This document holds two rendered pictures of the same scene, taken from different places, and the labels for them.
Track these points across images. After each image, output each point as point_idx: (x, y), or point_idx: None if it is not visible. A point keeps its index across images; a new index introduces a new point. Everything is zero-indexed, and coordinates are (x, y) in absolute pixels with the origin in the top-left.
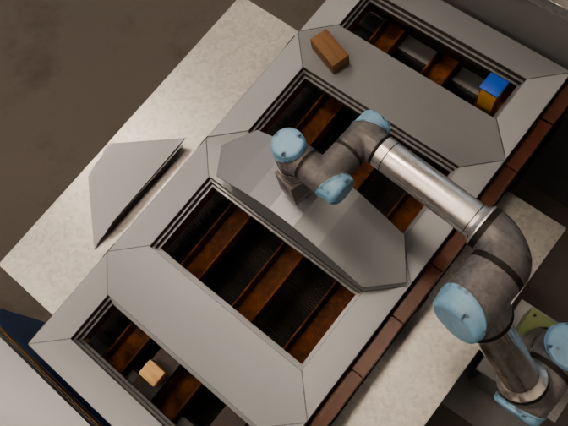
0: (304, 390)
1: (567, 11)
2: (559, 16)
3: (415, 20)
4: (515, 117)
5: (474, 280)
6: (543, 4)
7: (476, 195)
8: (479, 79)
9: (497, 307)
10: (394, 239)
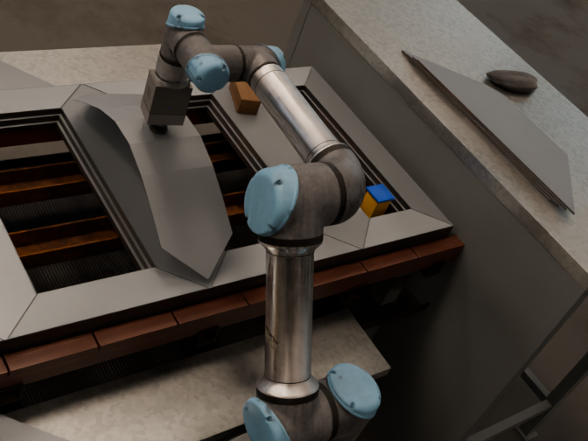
0: (25, 311)
1: (470, 153)
2: (462, 159)
3: (332, 126)
4: (387, 227)
5: (303, 166)
6: (451, 143)
7: (319, 258)
8: None
9: (312, 199)
10: (220, 229)
